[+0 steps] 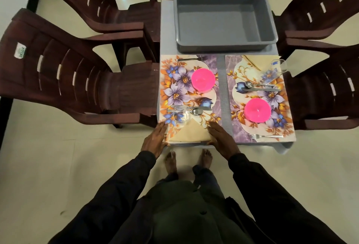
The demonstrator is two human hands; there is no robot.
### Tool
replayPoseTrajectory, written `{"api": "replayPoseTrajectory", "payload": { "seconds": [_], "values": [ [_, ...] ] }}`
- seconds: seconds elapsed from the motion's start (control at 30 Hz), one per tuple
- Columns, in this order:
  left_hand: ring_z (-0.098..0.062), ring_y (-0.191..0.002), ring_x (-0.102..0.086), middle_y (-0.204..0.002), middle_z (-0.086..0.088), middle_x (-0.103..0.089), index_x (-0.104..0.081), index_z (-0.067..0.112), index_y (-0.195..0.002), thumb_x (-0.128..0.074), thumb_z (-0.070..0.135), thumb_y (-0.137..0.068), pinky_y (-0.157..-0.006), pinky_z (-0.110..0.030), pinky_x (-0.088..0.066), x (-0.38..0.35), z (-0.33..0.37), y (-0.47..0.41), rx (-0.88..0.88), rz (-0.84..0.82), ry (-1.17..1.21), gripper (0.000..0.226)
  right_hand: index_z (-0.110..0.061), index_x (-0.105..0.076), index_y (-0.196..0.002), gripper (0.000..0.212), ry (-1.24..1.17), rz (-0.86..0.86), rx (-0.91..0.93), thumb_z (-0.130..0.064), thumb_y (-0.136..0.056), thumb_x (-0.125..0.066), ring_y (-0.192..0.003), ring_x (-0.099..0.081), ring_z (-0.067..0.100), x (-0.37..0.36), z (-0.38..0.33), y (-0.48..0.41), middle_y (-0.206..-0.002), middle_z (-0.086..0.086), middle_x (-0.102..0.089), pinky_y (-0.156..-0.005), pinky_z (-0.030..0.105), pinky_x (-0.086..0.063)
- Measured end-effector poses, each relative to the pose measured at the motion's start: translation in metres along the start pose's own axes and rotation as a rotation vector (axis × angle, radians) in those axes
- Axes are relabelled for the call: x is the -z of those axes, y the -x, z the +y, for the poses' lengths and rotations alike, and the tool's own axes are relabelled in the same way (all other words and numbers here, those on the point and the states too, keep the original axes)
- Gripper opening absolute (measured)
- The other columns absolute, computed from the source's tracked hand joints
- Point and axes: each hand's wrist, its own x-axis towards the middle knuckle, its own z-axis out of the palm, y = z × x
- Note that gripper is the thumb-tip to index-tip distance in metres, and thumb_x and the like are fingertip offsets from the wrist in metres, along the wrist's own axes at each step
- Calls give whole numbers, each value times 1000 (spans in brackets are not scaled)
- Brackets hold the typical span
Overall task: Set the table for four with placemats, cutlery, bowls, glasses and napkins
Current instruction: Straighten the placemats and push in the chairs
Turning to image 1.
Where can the person's right hand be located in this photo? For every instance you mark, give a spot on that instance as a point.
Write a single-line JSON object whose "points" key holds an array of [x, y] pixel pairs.
{"points": [[224, 142]]}

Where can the person's left hand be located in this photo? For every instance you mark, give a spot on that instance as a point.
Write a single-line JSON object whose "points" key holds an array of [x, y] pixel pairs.
{"points": [[155, 141]]}

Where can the floral placemat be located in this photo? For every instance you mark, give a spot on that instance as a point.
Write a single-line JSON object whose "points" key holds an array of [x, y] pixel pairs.
{"points": [[238, 117], [179, 89]]}

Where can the gray plastic tub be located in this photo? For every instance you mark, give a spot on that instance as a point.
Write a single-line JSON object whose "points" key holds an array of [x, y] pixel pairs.
{"points": [[224, 16]]}

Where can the person's right foot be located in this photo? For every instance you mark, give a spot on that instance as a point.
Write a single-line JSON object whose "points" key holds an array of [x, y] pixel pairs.
{"points": [[205, 158]]}

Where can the person's right forearm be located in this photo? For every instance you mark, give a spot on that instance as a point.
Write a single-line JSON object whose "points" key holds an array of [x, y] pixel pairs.
{"points": [[269, 196]]}

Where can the person's left thumb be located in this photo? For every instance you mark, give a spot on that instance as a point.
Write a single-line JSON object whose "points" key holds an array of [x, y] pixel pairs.
{"points": [[166, 144]]}

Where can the person's right thumb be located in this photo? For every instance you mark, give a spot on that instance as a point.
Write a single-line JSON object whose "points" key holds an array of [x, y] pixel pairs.
{"points": [[211, 142]]}

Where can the steel fork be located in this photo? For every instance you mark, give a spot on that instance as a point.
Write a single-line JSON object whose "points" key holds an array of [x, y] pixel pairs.
{"points": [[266, 136], [193, 58]]}

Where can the pink plastic bowl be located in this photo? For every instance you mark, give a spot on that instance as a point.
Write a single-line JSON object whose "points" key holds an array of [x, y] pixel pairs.
{"points": [[203, 79], [257, 110]]}

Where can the person's left foot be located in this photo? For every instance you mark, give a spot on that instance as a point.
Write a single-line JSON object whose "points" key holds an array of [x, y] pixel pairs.
{"points": [[170, 162]]}

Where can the person's left forearm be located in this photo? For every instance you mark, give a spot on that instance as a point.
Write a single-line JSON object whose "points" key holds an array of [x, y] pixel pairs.
{"points": [[112, 196]]}

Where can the steel table knife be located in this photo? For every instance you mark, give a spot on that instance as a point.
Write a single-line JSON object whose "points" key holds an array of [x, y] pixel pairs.
{"points": [[263, 89], [200, 108]]}

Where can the person's foot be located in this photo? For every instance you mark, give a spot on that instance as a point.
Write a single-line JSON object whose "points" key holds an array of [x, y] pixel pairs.
{"points": [[170, 162], [205, 158]]}

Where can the clear drinking glass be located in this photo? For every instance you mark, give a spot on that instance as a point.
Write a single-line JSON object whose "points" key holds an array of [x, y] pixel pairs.
{"points": [[181, 114], [272, 69]]}

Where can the brown plastic chair white label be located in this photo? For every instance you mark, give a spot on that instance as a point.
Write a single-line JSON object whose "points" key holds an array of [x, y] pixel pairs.
{"points": [[64, 72]]}

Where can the person's dark clothed torso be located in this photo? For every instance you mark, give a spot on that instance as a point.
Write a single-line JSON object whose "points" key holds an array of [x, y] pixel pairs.
{"points": [[182, 213]]}

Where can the beige folded napkin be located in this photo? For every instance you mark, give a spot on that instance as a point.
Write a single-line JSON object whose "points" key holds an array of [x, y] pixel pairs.
{"points": [[190, 134], [266, 60]]}

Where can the steel spoon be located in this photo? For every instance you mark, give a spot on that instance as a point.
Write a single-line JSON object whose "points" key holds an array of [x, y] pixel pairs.
{"points": [[197, 111], [248, 84]]}

